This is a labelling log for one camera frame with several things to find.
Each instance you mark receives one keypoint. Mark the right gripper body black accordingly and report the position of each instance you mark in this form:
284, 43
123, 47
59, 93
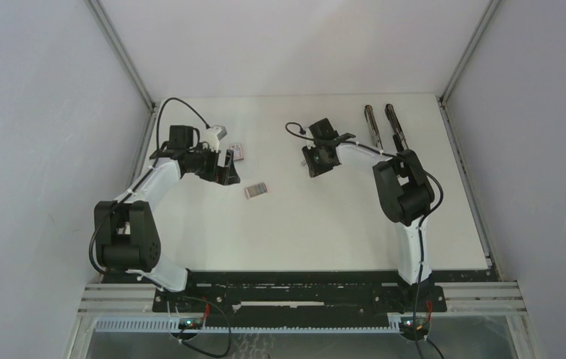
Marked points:
316, 159

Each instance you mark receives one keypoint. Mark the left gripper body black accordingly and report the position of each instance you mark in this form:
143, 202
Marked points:
205, 165

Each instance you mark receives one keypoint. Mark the silver staple strip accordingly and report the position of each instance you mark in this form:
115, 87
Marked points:
251, 191
260, 189

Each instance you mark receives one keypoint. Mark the staple box tray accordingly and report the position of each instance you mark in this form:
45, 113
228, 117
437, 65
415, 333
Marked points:
255, 196

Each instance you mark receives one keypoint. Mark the silver black staple remover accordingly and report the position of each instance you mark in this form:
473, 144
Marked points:
373, 127

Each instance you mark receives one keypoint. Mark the black stapler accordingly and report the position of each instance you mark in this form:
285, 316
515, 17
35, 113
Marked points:
398, 134

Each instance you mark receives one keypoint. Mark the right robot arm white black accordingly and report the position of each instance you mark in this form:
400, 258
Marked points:
405, 190

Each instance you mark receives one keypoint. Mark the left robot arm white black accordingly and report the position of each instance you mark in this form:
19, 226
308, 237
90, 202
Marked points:
125, 238

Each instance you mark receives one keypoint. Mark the red white staple box sleeve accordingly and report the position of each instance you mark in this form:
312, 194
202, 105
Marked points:
238, 153

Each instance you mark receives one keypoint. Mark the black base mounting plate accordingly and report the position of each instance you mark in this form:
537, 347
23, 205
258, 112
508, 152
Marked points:
302, 299

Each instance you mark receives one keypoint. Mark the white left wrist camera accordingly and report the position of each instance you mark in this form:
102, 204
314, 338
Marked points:
212, 136

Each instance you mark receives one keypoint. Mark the left controller board with wires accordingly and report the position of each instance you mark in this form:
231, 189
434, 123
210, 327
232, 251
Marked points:
198, 324

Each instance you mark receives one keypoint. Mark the controller board with wires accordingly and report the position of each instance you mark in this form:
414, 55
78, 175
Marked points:
198, 324
416, 330

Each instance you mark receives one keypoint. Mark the right controller board with wires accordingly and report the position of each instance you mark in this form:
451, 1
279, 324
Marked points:
416, 330

